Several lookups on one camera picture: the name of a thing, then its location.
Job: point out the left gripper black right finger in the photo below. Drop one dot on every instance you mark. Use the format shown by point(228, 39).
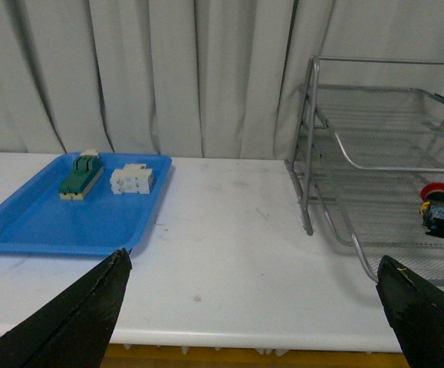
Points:
point(414, 309)

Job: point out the silver mesh three-tier rack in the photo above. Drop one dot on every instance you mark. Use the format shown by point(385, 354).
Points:
point(369, 136)

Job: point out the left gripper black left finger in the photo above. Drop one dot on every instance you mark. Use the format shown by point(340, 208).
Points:
point(74, 328)

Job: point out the white circuit breaker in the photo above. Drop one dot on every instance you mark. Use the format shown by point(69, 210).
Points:
point(132, 178)

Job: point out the red emergency stop button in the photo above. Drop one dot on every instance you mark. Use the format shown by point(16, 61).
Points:
point(432, 209)

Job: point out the blue plastic tray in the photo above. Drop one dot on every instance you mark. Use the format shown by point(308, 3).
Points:
point(34, 220)

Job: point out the green knife switch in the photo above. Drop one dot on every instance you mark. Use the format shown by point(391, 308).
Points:
point(86, 170)

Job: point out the white curtain backdrop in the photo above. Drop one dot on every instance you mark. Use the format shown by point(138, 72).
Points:
point(215, 79)

